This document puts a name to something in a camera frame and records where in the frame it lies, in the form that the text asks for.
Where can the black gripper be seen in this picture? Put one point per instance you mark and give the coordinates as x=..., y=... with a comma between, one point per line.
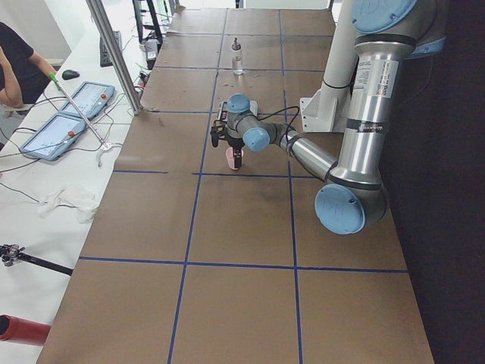
x=235, y=143

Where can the clear glass sauce bottle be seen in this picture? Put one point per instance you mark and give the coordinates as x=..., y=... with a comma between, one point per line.
x=236, y=57

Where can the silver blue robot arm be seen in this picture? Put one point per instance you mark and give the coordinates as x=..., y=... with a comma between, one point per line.
x=371, y=41

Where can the silver digital kitchen scale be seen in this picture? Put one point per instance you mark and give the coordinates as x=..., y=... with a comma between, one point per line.
x=223, y=111

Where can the small black power box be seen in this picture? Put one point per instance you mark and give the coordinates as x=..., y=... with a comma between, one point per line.
x=151, y=52

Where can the crumpled white cloth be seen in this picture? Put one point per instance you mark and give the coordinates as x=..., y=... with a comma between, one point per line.
x=72, y=196

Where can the upper blue teach pendant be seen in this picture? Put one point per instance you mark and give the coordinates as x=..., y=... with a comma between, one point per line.
x=92, y=97

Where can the blue teach pendant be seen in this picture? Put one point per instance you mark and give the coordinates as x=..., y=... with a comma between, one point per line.
x=54, y=137
x=92, y=97

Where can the lower blue teach pendant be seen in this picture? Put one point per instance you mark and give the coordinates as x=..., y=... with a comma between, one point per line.
x=54, y=137

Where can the black computer mouse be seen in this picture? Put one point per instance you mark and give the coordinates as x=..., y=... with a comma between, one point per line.
x=70, y=74

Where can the person in black shirt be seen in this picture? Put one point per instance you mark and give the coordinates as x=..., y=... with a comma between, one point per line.
x=24, y=72

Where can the red cylinder tube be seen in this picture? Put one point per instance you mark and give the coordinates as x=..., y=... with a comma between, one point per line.
x=22, y=331

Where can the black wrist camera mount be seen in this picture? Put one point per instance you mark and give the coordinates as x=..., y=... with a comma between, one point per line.
x=218, y=132

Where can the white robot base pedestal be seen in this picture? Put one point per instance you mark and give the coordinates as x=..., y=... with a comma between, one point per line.
x=327, y=110

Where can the metal rod green handle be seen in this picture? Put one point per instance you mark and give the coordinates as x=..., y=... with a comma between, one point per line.
x=105, y=146

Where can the aluminium frame post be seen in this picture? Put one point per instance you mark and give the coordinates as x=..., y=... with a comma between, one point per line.
x=102, y=22

